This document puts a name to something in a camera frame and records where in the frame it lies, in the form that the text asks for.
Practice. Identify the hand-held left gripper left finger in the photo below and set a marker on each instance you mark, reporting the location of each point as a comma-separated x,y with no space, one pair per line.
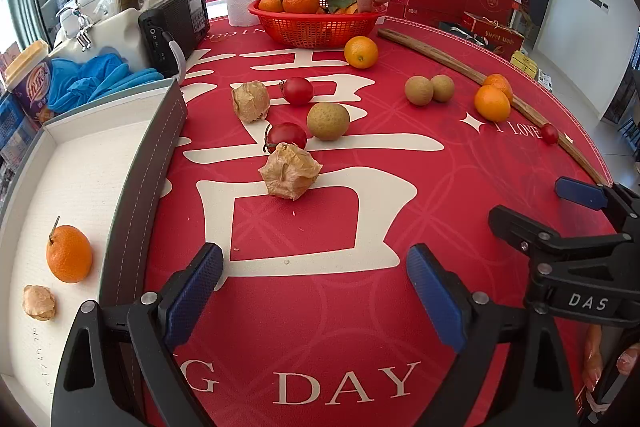
195,287

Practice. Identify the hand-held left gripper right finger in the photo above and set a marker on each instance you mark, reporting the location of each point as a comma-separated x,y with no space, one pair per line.
435,297

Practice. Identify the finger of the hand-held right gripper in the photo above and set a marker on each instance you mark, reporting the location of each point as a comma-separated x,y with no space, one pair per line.
580,192
520,232

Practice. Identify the small orange kumquat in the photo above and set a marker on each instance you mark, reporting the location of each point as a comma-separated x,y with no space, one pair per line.
492,104
500,81

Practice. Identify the grey box with white lining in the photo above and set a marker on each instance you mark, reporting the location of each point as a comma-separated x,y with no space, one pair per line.
75,167

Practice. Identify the red cherry tomato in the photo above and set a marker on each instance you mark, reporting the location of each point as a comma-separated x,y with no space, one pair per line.
287,136
298,91

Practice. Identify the large brown longan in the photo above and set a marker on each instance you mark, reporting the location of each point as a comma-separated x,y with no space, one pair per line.
327,121

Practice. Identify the person's right hand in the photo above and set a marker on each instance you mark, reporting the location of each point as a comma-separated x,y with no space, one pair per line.
594,357

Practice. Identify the tiny red tomato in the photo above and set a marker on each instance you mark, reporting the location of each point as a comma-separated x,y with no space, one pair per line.
549,134

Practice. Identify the red printed table mat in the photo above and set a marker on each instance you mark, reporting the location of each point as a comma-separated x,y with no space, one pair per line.
325,307

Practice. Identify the small white box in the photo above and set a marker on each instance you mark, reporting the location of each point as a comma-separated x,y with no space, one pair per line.
546,82

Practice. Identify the orange with stem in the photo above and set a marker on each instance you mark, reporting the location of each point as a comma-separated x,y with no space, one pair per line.
69,254

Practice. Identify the small yellow box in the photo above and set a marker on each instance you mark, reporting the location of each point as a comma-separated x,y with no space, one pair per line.
525,64

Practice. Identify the small dried physalis husk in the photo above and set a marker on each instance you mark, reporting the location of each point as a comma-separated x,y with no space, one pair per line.
39,303

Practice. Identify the small brown longan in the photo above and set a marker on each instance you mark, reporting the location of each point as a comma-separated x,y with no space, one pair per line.
445,87
418,90

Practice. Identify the red box with ribbon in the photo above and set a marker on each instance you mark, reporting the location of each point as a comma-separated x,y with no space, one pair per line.
492,33

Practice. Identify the long wooden stick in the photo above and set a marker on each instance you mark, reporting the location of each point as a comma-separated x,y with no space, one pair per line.
440,54

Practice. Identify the dark green gift bag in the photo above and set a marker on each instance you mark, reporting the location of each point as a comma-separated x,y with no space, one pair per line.
455,31

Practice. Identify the blue rubber gloves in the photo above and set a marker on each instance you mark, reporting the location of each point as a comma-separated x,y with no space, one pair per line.
100,79

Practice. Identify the round orange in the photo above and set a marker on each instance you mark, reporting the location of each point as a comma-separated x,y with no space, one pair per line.
360,52

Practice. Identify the blue packet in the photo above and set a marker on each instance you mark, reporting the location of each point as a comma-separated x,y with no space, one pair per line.
11,127

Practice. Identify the purple label paper tub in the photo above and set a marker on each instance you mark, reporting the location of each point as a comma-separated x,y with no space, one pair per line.
30,82

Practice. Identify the white ceramic jar with tap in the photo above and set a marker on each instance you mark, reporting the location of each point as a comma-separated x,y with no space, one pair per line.
115,34

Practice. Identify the black portable radio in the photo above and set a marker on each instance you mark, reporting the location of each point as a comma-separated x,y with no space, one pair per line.
180,17

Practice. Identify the red plastic basket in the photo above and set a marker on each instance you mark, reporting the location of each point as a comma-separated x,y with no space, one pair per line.
310,32

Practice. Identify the black wall switch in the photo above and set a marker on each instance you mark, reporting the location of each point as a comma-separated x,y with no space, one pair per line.
597,2

